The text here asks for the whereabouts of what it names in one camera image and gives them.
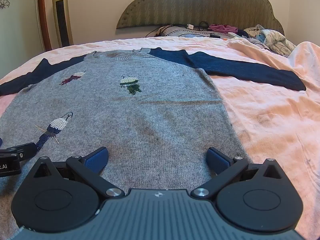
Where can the pink bed sheet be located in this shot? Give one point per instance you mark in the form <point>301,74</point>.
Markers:
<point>275,130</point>

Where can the white charger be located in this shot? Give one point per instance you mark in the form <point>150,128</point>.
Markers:
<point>190,26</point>

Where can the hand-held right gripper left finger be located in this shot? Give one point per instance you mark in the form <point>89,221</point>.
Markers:
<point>96,158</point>

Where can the pile of light printed clothes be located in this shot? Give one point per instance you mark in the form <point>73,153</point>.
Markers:
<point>272,38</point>

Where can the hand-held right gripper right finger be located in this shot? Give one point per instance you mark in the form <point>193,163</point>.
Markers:
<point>217,161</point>

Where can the brown wooden frame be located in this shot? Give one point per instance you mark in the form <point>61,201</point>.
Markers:
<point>44,15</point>

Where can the olive upholstered headboard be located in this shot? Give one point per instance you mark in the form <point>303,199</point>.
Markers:
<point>200,5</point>

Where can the magenta cloth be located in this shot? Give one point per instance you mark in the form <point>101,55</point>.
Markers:
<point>222,28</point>

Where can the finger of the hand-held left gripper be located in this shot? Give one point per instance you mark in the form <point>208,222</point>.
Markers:
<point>23,148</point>

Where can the flower wall sticker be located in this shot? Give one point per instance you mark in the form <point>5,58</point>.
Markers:
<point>4,3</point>

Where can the grey striped pillow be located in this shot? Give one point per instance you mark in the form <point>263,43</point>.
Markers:
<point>175,32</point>

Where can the grey sweater with navy sleeves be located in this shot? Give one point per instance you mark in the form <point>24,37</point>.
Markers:
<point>150,105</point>

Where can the beige tower heater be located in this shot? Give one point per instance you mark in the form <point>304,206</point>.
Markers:
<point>62,17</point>

